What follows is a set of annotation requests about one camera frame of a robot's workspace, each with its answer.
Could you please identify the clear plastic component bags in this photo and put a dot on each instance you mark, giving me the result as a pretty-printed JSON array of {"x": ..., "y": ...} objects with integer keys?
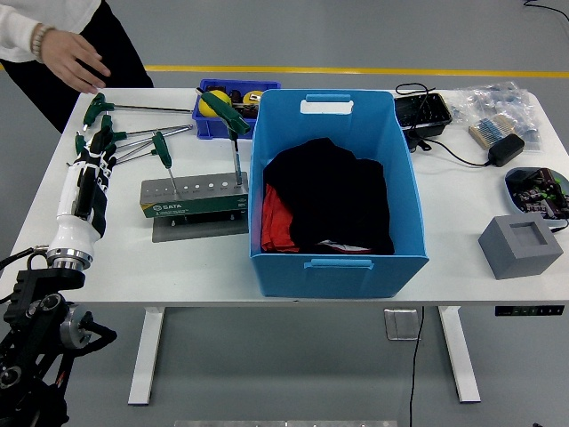
[{"x": 498, "y": 100}]

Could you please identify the dark brown block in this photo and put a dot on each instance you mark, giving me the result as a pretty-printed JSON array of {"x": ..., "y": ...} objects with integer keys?
[{"x": 217, "y": 87}]

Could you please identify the brown small parts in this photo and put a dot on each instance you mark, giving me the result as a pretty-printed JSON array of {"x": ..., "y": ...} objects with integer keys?
[{"x": 251, "y": 111}]

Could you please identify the circuit board parts pile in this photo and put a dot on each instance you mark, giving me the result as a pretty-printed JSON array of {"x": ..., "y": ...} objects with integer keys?
[{"x": 540, "y": 191}]

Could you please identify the large blue plastic box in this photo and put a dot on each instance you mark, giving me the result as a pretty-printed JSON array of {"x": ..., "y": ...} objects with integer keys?
[{"x": 338, "y": 276}]

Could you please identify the taped resistor strips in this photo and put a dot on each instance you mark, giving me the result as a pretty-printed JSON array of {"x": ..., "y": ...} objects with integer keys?
[{"x": 489, "y": 129}]

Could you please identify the light blue plate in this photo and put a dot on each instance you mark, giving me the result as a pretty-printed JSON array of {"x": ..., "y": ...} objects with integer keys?
[{"x": 510, "y": 198}]

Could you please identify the black plastic tray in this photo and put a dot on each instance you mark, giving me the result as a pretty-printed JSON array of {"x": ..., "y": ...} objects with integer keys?
[{"x": 422, "y": 113}]

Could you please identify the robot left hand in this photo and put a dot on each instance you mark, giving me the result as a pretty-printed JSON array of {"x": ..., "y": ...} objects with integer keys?
[{"x": 71, "y": 200}]

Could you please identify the black plug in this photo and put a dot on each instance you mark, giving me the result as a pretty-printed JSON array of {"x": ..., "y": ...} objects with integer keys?
[{"x": 417, "y": 141}]

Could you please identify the person torso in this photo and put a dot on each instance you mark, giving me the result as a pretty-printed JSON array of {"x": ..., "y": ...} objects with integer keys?
[{"x": 120, "y": 53}]

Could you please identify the person's right forearm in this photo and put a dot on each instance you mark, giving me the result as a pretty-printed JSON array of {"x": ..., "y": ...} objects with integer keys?
[{"x": 18, "y": 35}]

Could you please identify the grey block with square recess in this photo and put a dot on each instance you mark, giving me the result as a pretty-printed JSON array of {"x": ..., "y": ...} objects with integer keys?
[{"x": 511, "y": 262}]

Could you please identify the metal floor plate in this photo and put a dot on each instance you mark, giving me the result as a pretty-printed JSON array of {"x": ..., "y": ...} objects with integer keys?
[{"x": 402, "y": 324}]

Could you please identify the white table leg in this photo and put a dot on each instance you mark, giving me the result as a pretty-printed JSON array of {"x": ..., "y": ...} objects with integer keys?
[
  {"x": 458, "y": 351},
  {"x": 149, "y": 347}
]

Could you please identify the black power adapter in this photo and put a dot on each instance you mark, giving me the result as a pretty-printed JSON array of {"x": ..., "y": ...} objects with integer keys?
[{"x": 507, "y": 150}]

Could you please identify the yellow tape measure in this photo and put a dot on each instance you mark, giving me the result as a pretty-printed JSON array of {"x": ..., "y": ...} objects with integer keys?
[{"x": 254, "y": 95}]

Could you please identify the dark round cap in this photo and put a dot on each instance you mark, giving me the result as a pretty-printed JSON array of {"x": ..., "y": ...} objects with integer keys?
[{"x": 235, "y": 97}]

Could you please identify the black cloth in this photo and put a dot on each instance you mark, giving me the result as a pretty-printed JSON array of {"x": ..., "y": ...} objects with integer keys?
[{"x": 329, "y": 195}]

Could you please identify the yellow lemon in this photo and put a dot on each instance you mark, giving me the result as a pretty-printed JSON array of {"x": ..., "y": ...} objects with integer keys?
[{"x": 209, "y": 107}]

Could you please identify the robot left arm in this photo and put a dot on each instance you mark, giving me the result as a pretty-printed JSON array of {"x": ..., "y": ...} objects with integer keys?
[{"x": 31, "y": 284}]

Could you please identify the black table control panel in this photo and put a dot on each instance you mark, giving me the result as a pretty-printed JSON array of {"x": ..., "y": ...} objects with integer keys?
[{"x": 529, "y": 310}]

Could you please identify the small blue parts bin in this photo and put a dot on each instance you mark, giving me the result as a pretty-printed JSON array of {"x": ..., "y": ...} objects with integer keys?
[{"x": 222, "y": 131}]

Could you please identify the green metal tool stand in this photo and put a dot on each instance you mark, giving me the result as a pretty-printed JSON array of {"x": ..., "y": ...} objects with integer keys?
[{"x": 195, "y": 207}]

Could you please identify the red cloth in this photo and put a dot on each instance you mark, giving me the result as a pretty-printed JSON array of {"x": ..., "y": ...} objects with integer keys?
[{"x": 275, "y": 222}]

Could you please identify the person's right hand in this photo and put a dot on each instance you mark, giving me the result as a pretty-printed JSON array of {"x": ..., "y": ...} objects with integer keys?
[{"x": 71, "y": 55}]

